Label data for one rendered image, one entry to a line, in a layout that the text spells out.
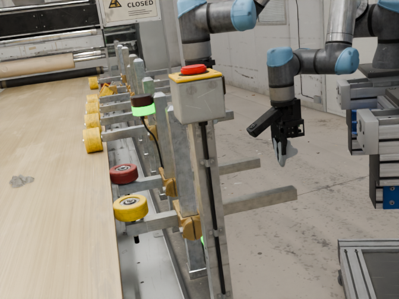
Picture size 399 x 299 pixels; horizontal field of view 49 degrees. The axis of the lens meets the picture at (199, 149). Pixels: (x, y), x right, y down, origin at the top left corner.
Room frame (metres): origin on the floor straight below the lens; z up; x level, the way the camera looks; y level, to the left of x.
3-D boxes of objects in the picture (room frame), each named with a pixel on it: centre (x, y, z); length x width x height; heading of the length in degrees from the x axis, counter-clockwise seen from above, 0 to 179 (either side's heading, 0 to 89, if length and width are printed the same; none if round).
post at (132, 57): (1.91, 0.23, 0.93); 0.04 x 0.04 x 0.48; 11
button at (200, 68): (0.67, -0.01, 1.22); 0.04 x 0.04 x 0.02
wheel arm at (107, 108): (1.95, 0.21, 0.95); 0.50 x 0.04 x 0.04; 101
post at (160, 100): (1.17, 0.09, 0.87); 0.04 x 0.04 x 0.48; 11
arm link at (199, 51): (1.15, -0.03, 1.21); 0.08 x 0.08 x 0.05
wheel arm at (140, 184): (1.22, 0.04, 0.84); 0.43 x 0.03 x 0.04; 101
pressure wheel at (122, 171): (1.18, 0.23, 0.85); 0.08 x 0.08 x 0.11
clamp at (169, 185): (1.19, 0.10, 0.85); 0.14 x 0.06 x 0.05; 11
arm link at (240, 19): (1.13, -0.13, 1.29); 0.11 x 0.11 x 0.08; 70
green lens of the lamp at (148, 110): (1.16, 0.14, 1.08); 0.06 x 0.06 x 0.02
